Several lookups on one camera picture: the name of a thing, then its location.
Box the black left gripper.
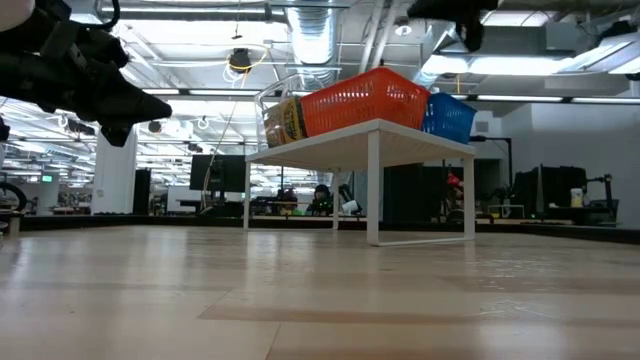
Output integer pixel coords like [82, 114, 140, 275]
[0, 0, 173, 149]

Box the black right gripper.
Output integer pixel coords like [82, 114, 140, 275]
[407, 0, 499, 53]

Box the blue plastic basket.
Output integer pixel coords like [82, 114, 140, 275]
[422, 91, 479, 146]

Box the orange plastic basket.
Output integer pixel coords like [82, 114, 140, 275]
[298, 66, 432, 139]

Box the clear plastic bin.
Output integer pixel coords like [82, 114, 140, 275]
[253, 72, 326, 151]

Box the yellow green Crayola crayon box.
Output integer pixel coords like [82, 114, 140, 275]
[262, 96, 309, 150]

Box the white building column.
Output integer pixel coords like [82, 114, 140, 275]
[92, 124, 140, 216]

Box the long linear ceiling light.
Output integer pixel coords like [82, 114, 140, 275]
[0, 85, 640, 105]

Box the black background monitor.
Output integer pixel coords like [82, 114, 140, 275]
[189, 153, 249, 194]

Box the black ceiling device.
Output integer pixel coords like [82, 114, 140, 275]
[228, 47, 253, 75]

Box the white perforated shelf riser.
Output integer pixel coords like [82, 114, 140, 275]
[243, 118, 477, 248]

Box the dark tall cabinet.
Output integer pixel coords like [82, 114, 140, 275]
[383, 159, 464, 224]

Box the black background equipment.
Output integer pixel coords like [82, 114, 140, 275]
[514, 164, 590, 204]

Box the black articulated stand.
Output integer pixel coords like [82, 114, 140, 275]
[587, 173, 615, 202]

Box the slanted silver ventilation duct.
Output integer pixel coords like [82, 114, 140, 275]
[399, 0, 506, 94]

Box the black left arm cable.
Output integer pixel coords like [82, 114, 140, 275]
[79, 0, 122, 31]

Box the black metal table frame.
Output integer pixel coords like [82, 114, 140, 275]
[0, 213, 640, 246]

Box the wide silver ventilation duct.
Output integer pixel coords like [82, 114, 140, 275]
[285, 0, 347, 92]

